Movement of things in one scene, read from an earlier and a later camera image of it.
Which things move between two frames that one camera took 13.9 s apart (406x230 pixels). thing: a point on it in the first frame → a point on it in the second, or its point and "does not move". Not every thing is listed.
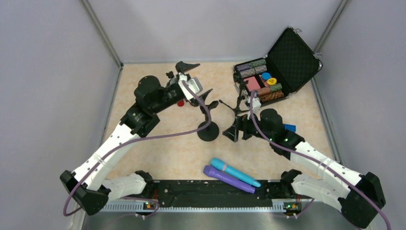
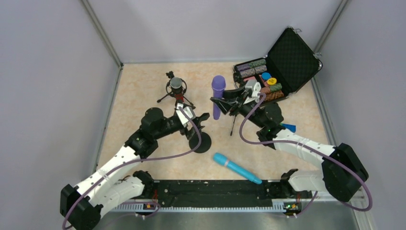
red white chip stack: [264, 90] does not move
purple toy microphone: [229, 179] → [218, 84]
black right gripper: [240, 113] → [232, 101]
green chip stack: [276, 87] does not move
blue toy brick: [292, 128] does not move
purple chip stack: [243, 67] does not move
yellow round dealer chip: [272, 81] does not move
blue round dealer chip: [265, 75] does not move
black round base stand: [211, 132] → [206, 142]
